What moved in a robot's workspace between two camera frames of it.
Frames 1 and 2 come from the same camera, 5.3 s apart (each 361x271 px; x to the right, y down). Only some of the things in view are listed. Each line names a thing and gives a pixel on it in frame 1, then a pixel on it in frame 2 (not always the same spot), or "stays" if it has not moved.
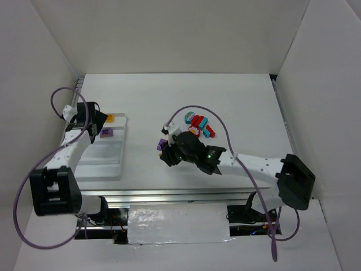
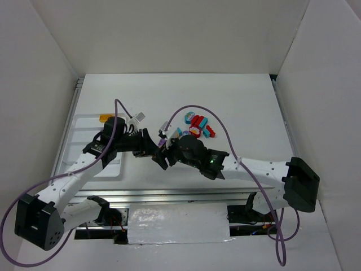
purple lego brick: (159, 145) stays
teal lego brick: (203, 123) stays
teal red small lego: (208, 132) stays
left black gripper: (94, 127) to (144, 140)
